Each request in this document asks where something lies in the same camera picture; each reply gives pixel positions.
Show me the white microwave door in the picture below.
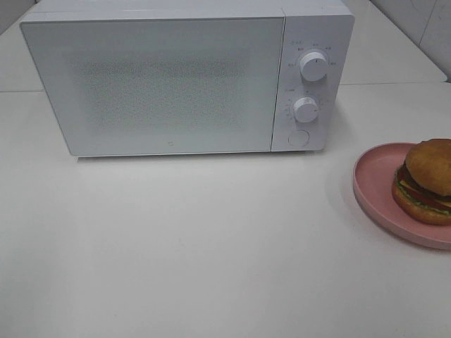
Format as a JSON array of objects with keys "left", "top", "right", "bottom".
[{"left": 20, "top": 18, "right": 284, "bottom": 157}]

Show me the burger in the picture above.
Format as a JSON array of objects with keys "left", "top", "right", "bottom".
[{"left": 391, "top": 139, "right": 450, "bottom": 226}]

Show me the white microwave oven body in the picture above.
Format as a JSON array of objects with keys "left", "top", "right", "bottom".
[{"left": 20, "top": 1, "right": 354, "bottom": 153}]

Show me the white microwave knob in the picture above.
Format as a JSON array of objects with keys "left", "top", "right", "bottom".
[
  {"left": 299, "top": 49, "right": 328, "bottom": 82},
  {"left": 292, "top": 96, "right": 319, "bottom": 123}
]

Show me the pink plate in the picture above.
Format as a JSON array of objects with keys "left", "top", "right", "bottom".
[{"left": 352, "top": 143, "right": 450, "bottom": 251}]

